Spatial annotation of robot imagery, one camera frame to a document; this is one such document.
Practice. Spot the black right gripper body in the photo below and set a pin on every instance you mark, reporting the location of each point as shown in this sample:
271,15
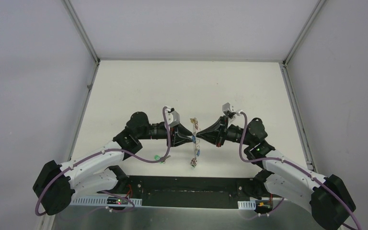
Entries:
234,134

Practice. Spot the green tag key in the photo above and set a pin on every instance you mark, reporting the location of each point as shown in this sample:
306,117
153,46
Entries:
160,159

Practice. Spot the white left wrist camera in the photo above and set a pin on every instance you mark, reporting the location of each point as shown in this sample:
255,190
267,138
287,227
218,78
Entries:
172,116

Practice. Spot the aluminium frame rail left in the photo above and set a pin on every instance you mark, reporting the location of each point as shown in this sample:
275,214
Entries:
87,67

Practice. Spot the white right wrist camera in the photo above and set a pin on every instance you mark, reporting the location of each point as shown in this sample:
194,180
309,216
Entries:
228,110

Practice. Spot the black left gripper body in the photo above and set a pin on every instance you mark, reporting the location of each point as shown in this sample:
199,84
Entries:
174,135

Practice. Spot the aluminium frame rail right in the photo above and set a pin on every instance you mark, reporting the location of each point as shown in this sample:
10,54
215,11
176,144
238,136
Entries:
290,82

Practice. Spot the white slotted cable duct left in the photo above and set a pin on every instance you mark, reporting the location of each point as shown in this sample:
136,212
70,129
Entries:
100,200

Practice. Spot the black robot base mount plate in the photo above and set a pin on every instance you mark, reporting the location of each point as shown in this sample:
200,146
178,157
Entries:
193,192

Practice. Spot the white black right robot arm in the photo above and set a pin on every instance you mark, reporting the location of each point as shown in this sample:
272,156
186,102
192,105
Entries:
326,198

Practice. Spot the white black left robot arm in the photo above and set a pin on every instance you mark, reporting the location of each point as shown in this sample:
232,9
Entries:
58,185

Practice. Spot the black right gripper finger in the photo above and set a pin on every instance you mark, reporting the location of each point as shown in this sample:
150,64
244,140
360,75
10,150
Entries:
215,130
217,141

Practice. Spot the white slotted cable duct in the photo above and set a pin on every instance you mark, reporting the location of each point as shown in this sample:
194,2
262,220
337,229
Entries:
247,205
100,200

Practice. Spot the aluminium frame rail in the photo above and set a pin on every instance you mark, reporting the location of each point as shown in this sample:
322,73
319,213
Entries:
290,82
87,67

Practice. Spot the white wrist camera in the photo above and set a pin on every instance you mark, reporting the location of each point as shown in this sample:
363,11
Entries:
228,110
172,116

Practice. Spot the white slotted cable duct right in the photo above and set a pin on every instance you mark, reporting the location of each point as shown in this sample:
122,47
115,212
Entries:
247,205

